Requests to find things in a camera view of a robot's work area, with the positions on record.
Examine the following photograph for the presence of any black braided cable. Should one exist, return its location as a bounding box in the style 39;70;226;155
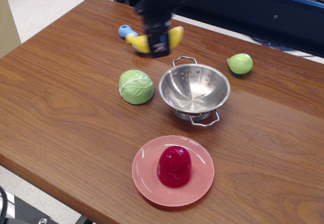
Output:
0;186;8;224

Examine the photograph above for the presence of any red toy half fruit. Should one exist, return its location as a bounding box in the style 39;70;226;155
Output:
157;146;192;188

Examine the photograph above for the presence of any black metal frame rail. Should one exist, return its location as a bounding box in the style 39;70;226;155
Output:
113;0;324;58

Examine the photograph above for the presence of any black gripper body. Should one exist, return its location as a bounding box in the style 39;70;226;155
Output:
135;0;186;33

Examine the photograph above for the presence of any black table leg bracket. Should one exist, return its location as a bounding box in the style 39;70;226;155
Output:
13;196;61;223

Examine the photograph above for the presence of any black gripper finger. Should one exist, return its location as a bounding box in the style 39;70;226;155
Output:
147;29;170;58

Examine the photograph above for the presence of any green toy pear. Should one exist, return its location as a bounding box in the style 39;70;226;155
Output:
227;53;253;75

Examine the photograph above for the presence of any small steel colander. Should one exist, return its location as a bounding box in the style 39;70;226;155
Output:
158;56;231;127

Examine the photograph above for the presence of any beige cabinet side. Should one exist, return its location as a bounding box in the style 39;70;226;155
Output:
0;0;21;58

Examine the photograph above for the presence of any pink plastic plate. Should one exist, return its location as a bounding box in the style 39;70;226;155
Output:
132;136;215;207

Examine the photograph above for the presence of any green toy cabbage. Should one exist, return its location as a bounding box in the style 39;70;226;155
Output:
119;70;154;105

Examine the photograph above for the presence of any yellow toy banana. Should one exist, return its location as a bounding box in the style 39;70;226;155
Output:
131;26;184;54

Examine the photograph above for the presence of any blue handled grey scoop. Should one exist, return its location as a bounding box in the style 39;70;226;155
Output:
118;25;139;44

